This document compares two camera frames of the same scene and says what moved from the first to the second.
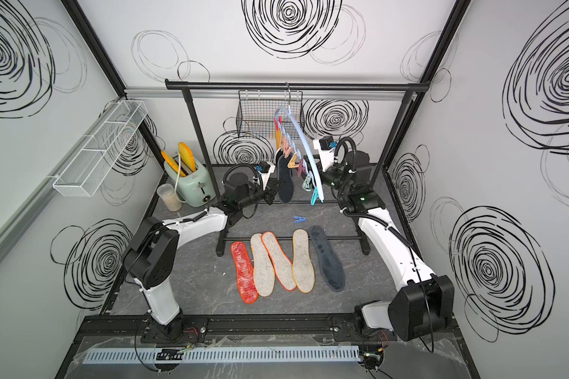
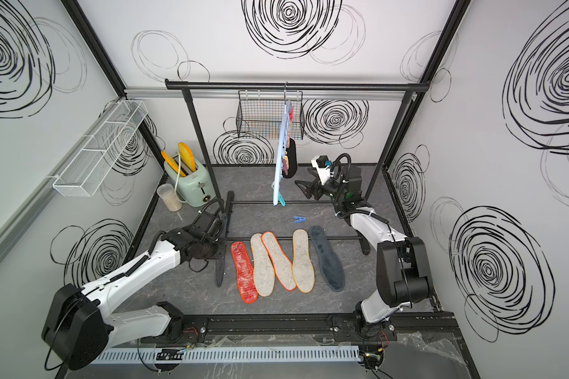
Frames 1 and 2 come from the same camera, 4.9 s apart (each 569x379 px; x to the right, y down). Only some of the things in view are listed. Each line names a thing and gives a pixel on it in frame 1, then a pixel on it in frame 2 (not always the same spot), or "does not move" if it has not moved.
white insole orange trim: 283,264 does not move
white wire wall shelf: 92,163 does not move
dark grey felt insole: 331,267 does not move
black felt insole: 284,178 → 292,160
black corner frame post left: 94,42 does not move
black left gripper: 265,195 → 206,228
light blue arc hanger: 310,148 → 278,178
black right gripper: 322,174 → 317,187
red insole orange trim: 245,272 does not move
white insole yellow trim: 303,271 does not move
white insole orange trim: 263,273 does not move
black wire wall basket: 257,108 does not move
